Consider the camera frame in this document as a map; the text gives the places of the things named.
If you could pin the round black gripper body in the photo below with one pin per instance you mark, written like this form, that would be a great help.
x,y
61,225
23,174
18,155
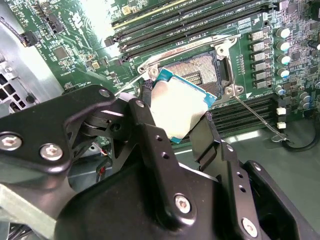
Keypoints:
x,y
125,212

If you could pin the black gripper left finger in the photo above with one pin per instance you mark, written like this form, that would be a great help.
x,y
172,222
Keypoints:
x,y
32,125

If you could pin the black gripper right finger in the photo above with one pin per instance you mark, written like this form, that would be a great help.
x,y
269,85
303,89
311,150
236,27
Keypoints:
x,y
231,165

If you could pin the silver topped CPU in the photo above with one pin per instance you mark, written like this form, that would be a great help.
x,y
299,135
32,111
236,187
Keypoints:
x,y
175,110

